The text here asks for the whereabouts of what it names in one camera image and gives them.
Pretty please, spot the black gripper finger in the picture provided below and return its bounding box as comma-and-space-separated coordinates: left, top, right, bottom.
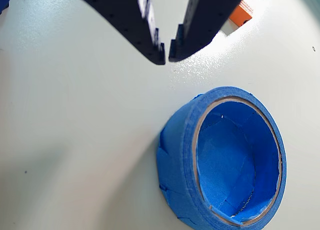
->
168, 0, 273, 63
68, 0, 166, 66

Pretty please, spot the orange cube block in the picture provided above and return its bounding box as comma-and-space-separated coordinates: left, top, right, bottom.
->
228, 0, 254, 27

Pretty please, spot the blue tape roll bin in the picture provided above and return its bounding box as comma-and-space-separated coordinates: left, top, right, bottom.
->
156, 86, 288, 230

